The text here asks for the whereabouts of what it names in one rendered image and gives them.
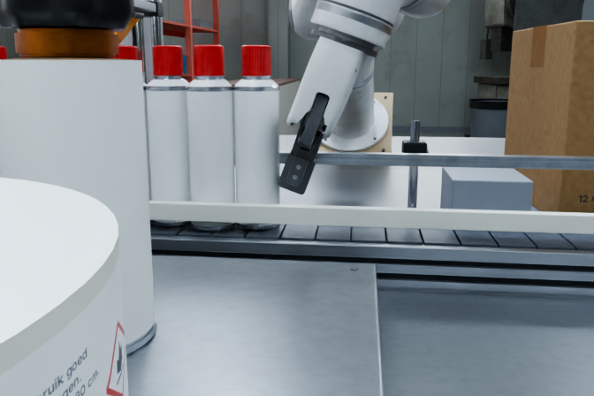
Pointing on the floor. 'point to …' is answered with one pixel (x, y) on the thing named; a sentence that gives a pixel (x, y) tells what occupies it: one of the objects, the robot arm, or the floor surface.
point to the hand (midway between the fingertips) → (297, 173)
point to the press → (529, 3)
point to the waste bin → (488, 118)
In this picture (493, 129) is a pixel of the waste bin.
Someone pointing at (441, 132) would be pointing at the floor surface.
